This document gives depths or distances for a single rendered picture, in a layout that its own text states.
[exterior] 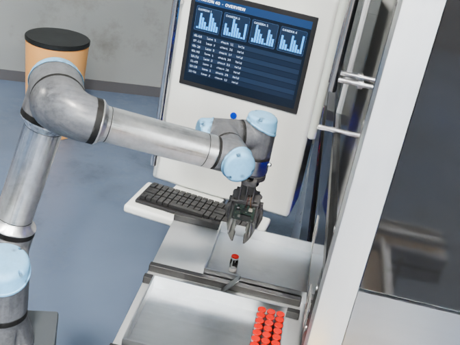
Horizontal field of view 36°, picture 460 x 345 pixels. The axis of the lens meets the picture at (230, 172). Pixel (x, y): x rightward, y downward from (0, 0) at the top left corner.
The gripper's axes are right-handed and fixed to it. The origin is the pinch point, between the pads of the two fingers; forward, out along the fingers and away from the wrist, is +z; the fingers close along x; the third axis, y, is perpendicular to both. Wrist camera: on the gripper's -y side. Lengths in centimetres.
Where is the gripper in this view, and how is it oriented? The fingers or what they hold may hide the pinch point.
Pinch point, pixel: (239, 235)
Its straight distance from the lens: 186.2
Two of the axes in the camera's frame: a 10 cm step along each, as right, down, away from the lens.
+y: -1.6, 4.1, -9.0
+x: 9.7, 2.2, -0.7
